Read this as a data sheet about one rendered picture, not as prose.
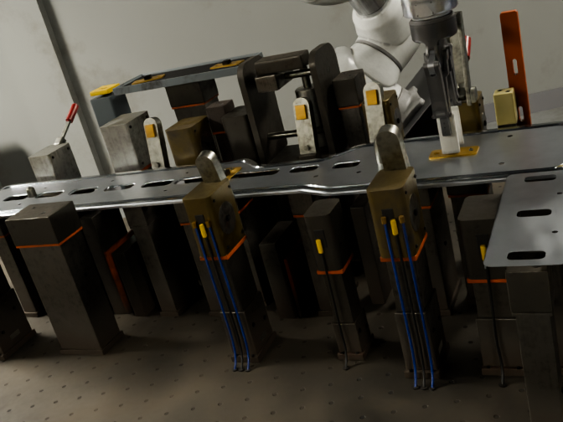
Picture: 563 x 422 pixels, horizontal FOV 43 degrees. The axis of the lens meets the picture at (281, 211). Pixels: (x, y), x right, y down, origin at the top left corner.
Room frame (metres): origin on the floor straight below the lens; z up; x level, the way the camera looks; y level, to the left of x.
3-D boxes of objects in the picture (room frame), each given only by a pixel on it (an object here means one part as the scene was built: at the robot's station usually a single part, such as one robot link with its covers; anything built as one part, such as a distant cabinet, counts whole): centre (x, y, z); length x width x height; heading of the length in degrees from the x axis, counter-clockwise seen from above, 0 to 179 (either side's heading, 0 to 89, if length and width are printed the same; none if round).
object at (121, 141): (1.72, 0.30, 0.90); 0.13 x 0.08 x 0.41; 152
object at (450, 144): (1.17, -0.31, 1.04); 0.03 x 0.01 x 0.07; 62
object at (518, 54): (1.28, -0.48, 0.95); 0.03 x 0.01 x 0.50; 62
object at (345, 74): (1.49, -0.21, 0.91); 0.07 x 0.05 x 0.42; 152
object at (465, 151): (1.19, -0.32, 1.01); 0.08 x 0.04 x 0.01; 62
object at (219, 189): (1.21, 0.13, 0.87); 0.12 x 0.07 x 0.35; 152
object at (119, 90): (1.81, 0.14, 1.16); 0.37 x 0.14 x 0.02; 62
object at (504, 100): (1.26, -0.45, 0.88); 0.04 x 0.04 x 0.37; 62
